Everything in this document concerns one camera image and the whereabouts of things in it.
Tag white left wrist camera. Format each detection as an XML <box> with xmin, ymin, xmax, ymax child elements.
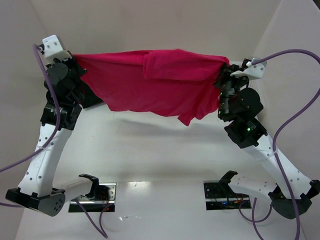
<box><xmin>42</xmin><ymin>34</ymin><xmax>72</xmax><ymax>62</ymax></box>

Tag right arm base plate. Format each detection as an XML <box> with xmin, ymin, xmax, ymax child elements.
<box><xmin>203</xmin><ymin>181</ymin><xmax>252</xmax><ymax>211</ymax></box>

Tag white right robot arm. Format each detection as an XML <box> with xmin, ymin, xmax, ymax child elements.
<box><xmin>214</xmin><ymin>63</ymin><xmax>320</xmax><ymax>219</ymax></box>

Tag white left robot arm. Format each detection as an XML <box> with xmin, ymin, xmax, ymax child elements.
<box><xmin>5</xmin><ymin>58</ymin><xmax>86</xmax><ymax>217</ymax></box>

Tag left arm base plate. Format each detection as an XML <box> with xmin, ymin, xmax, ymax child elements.
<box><xmin>68</xmin><ymin>182</ymin><xmax>117</xmax><ymax>213</ymax></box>

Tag pink t shirt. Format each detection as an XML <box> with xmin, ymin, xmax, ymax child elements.
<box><xmin>75</xmin><ymin>49</ymin><xmax>230</xmax><ymax>126</ymax></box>

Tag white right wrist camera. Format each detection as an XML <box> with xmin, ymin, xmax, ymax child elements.
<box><xmin>230</xmin><ymin>57</ymin><xmax>267</xmax><ymax>81</ymax></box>

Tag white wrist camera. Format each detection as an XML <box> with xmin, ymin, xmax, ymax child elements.
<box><xmin>230</xmin><ymin>57</ymin><xmax>267</xmax><ymax>81</ymax></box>
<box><xmin>42</xmin><ymin>34</ymin><xmax>72</xmax><ymax>62</ymax></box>

